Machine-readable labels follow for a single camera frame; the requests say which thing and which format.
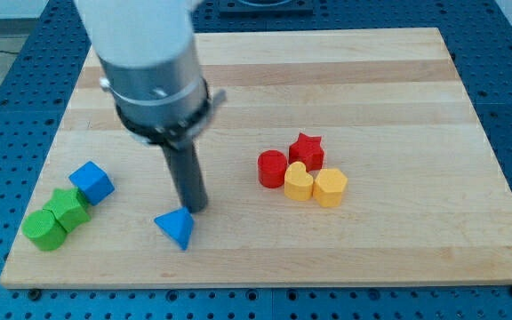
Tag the red cylinder block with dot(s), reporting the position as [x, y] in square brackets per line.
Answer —
[272, 165]

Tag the green cylinder block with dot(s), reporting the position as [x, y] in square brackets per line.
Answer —
[43, 230]

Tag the wooden board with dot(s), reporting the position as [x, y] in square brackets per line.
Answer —
[426, 202]

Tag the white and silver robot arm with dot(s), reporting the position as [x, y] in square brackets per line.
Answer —
[147, 50]

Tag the blue cube block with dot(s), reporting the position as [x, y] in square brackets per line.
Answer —
[94, 183]

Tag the red star block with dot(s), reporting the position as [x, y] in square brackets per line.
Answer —
[308, 150]

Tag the blue triangle block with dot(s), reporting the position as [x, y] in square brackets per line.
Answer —
[178, 225]

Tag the yellow heart block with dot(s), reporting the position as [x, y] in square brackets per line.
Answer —
[298, 183]

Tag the green star block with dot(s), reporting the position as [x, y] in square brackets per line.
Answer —
[69, 207]

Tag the yellow hexagon block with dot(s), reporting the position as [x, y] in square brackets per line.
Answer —
[329, 187]

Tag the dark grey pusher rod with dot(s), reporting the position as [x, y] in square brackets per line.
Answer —
[187, 177]

